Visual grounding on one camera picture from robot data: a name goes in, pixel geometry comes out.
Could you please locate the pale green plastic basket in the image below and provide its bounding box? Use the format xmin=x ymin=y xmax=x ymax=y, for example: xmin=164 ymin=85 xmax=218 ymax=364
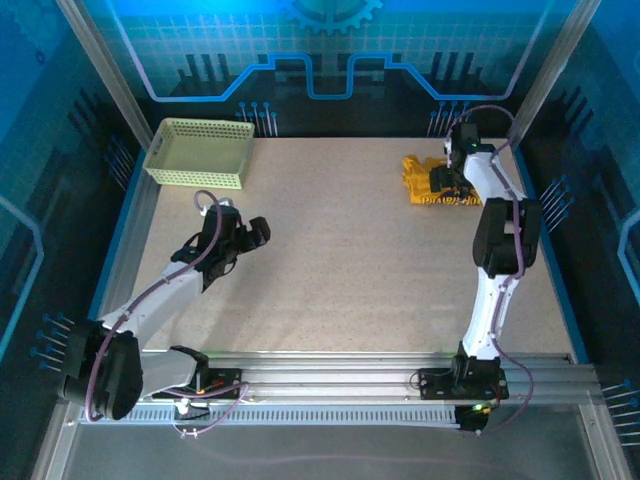
xmin=143 ymin=117 xmax=257 ymax=192

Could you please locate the grey metal tray panel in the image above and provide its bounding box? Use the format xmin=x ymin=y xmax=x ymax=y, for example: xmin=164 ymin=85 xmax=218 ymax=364
xmin=29 ymin=394 xmax=634 ymax=480

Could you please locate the grey slotted cable duct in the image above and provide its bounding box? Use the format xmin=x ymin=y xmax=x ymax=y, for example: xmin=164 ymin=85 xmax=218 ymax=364
xmin=78 ymin=403 xmax=461 ymax=427

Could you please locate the black controller box with LED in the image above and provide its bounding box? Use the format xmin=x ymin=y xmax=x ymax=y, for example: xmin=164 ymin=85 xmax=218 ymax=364
xmin=455 ymin=401 xmax=490 ymax=434

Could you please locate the orange t-shirt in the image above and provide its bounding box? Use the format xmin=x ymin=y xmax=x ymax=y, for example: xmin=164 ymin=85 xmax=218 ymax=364
xmin=401 ymin=155 xmax=487 ymax=208

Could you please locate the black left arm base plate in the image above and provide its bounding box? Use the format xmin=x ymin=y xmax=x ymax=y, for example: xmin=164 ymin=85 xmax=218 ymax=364
xmin=151 ymin=367 xmax=243 ymax=401

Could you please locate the aluminium mounting rail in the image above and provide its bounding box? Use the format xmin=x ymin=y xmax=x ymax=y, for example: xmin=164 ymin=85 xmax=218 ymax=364
xmin=62 ymin=349 xmax=601 ymax=401

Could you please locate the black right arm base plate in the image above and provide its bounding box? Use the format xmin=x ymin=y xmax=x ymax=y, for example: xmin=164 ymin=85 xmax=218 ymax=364
xmin=418 ymin=367 xmax=510 ymax=401

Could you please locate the aluminium frame post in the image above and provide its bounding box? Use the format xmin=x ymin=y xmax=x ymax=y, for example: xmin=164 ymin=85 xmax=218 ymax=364
xmin=504 ymin=0 xmax=602 ymax=147
xmin=53 ymin=0 xmax=154 ymax=146

